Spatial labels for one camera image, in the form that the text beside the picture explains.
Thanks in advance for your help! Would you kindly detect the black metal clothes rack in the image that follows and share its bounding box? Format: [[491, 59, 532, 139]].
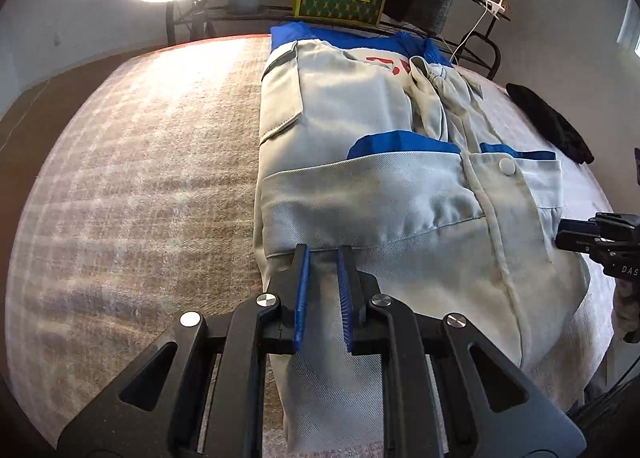
[[164, 0, 532, 82]]

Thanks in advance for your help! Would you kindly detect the white lamp cable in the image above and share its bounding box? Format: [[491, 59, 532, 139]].
[[448, 0, 519, 64]]

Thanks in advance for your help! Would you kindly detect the black folded garment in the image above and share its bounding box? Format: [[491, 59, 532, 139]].
[[506, 83, 594, 164]]

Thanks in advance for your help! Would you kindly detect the right hand white glove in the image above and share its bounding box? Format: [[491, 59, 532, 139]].
[[612, 279, 639, 340]]

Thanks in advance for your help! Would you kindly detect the white blue work jacket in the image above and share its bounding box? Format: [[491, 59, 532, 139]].
[[254, 22, 589, 454]]

